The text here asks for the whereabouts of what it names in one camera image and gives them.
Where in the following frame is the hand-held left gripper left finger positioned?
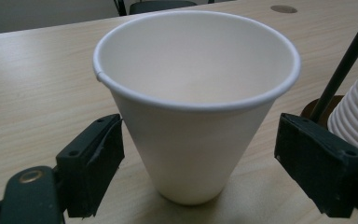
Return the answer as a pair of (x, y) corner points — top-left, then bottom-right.
(55, 113), (126, 219)

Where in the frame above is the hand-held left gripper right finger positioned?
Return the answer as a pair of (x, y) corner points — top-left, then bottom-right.
(273, 112), (358, 219)

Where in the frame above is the stack of white paper cups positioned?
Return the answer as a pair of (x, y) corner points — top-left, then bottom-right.
(326, 55), (358, 175)

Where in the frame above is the dark wooden cup holder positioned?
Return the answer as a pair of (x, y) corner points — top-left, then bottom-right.
(300, 1), (358, 129)

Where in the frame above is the single white paper cup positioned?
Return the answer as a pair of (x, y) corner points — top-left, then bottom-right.
(91, 9), (302, 206)

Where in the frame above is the black folding chair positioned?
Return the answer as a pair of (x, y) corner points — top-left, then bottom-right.
(113, 0), (216, 17)

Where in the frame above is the round table cable grommet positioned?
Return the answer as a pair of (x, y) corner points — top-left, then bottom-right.
(269, 4), (298, 15)

